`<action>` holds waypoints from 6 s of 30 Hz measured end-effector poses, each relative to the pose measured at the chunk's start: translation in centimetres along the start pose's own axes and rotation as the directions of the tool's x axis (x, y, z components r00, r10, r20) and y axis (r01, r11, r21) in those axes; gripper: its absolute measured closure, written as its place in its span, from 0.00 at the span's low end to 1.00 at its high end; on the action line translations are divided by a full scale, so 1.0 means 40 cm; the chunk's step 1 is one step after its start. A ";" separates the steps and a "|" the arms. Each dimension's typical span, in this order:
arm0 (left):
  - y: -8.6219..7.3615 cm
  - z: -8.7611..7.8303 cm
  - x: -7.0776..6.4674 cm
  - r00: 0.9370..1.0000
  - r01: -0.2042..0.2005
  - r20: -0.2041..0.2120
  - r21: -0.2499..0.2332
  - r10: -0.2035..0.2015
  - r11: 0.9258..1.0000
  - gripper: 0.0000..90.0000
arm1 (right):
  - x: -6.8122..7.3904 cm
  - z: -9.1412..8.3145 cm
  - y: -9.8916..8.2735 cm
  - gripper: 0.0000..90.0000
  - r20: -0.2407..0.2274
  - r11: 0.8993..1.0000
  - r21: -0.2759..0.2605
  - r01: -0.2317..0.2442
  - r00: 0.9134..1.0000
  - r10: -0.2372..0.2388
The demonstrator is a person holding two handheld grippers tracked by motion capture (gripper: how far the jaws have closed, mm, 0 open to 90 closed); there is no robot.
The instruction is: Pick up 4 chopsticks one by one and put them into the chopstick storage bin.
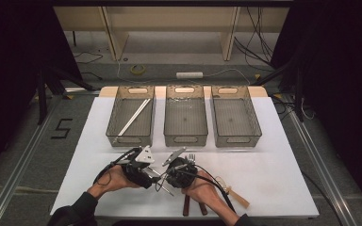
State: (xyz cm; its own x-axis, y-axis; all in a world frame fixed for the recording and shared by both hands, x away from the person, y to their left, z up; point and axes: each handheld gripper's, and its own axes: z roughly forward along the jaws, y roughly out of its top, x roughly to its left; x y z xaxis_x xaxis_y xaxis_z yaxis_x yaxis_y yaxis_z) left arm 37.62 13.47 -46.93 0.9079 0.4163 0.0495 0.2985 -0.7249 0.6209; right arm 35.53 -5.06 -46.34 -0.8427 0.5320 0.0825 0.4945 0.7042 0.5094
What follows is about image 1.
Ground thin black floor cable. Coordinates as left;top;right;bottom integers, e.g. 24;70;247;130
74;51;104;81

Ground white power cable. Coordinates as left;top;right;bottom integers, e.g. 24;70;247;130
116;59;252;87

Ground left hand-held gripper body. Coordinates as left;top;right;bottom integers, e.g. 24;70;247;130
121;145;156;186

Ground translucent grey plastic bin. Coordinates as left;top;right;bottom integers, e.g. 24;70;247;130
163;85;209;148
210;85;263;149
105;85;156;149

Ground right hand-held gripper black cable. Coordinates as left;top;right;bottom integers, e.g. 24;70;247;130
175;164;238;215

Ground black metal stand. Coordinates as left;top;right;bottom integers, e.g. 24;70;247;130
36;67;95;125
251;56;305;121

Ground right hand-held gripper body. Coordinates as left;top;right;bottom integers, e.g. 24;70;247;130
161;146;199;189

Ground left hand-held gripper black cable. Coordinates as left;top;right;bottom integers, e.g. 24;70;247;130
93;149;136;186

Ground thick black floor cable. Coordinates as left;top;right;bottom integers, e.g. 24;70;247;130
301;170;345;226

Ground white power strip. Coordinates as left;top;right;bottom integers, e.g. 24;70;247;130
175;72;204;80

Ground black curtain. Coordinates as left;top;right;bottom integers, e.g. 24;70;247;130
0;0;83;183
270;0;362;218

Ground person's left hand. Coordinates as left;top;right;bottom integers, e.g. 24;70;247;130
88;165;140;200

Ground black hanging cables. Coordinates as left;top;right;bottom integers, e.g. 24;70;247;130
234;7;274;69

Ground metal floor rail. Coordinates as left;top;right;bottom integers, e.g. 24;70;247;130
284;103;359;226
0;93;64;226

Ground beige wooden desk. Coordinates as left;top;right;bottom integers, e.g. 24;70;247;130
54;6;290;62

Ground silver chopsticks pair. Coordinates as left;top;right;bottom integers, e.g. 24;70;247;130
146;168;163;178

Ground hand-held gripper black cable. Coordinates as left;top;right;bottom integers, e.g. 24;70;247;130
175;164;238;215
93;149;136;186

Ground person's right hand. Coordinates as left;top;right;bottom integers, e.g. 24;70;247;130
182;178;230;217

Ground yellow tape roll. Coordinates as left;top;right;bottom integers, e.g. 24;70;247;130
129;64;146;76

